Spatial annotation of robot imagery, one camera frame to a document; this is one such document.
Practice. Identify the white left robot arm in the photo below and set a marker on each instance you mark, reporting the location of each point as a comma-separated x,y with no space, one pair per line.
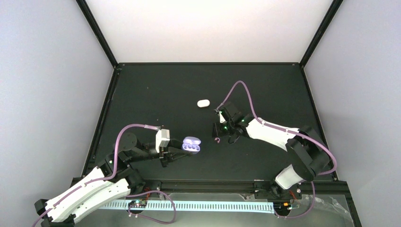
113,178

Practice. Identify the purple earbud charging case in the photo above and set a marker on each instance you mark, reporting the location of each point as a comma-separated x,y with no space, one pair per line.
191,144

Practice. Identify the white earbud charging case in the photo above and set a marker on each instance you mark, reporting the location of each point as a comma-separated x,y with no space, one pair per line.
203,103

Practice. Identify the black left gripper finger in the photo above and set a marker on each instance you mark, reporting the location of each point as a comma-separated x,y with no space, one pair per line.
177,154
175,143

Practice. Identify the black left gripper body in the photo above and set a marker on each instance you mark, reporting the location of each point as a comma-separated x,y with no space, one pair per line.
163,154

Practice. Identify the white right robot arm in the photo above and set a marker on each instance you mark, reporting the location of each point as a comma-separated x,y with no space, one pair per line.
304,147

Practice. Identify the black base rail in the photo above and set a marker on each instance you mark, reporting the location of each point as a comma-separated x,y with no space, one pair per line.
260,189

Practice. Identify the white slotted cable duct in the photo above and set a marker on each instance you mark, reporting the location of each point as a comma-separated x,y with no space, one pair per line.
207,206

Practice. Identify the black enclosure frame post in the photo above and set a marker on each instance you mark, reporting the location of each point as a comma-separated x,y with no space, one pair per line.
85,9

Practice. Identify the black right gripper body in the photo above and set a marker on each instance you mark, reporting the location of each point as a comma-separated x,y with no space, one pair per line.
223,131

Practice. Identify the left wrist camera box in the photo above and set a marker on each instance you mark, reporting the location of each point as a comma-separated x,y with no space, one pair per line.
162,139

